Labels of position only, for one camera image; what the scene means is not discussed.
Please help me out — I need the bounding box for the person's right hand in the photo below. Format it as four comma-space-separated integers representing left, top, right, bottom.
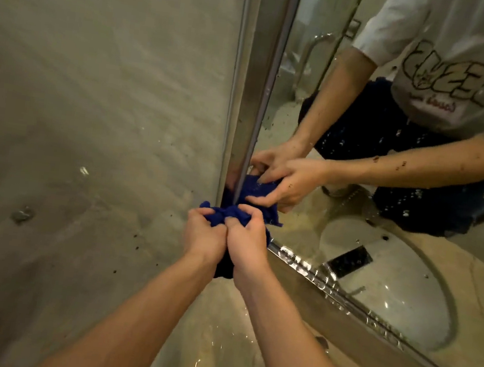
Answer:
215, 202, 277, 291

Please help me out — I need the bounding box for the person's left forearm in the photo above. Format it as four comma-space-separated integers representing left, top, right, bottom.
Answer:
33, 234, 218, 367

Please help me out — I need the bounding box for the silver framed wall mirror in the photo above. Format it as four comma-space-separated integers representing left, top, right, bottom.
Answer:
193, 0, 484, 367

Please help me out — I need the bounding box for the blue microfibre cloth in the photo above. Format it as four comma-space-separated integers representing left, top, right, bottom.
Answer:
190, 200, 277, 286

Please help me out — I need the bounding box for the person's right forearm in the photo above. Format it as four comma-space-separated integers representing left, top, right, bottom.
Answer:
222, 260, 392, 367

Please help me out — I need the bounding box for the person's left hand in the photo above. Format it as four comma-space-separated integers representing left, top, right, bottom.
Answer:
179, 205, 231, 268

